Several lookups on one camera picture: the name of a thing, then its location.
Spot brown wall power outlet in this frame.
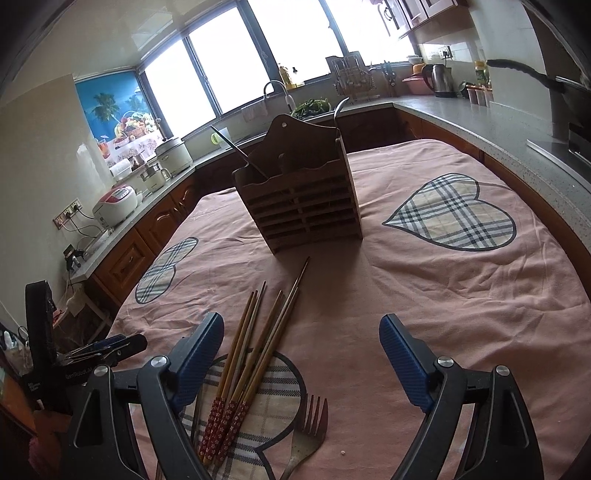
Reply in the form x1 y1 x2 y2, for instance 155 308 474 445
53 198 81 229

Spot dark metal chopstick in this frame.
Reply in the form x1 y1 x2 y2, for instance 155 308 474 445
210 124 269 180

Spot pink plastic basin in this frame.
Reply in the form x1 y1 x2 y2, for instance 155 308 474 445
402 74 428 96

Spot wooden base cabinets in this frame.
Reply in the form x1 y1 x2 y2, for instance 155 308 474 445
92 106 591 324

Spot grey stone countertop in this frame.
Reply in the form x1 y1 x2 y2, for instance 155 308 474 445
69 90 591 282

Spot red and white rice cooker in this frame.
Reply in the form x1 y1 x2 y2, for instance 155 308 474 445
92 184 138 227

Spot metal fork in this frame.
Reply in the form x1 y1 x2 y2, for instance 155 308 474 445
279 394 329 480

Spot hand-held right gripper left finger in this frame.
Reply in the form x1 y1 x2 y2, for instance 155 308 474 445
62 312 225 480

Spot metal spoon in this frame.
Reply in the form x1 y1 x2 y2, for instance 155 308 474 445
331 97 351 139

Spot black frying pan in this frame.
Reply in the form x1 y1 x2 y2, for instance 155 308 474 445
486 58 591 158

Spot stainless steel electric kettle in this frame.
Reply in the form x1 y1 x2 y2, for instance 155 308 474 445
422 63 458 99

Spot stainless steel stove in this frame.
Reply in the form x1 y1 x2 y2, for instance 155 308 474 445
526 134 591 169

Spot large white cooker pot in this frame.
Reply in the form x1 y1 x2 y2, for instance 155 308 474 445
154 136 194 178

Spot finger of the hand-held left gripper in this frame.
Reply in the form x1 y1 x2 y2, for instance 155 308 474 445
89 335 133 353
98 335 148 369

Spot wooden wall cabinets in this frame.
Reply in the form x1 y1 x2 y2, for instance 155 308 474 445
383 0 469 40

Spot tropical fruit wall poster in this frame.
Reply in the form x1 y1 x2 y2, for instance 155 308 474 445
75 70 160 169

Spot wooden slatted utensil holder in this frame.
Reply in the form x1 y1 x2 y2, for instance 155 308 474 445
231 113 365 254

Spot curved metal faucet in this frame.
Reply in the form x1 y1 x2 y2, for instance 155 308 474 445
263 80 296 114

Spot metal dish rack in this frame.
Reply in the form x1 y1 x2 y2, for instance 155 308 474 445
325 54 380 100

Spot knife holder with knives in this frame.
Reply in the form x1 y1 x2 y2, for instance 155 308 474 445
381 60 399 95

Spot green leafy vegetables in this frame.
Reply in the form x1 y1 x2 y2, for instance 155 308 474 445
291 98 332 116

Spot kitchen window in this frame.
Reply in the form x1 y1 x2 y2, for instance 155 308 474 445
134 0 416 134

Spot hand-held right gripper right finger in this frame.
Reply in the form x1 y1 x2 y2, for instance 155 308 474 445
379 314 544 480

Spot small black device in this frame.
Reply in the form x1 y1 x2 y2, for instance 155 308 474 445
64 244 86 273

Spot pink heart patterned tablecloth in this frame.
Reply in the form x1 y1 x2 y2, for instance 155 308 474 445
107 138 591 480

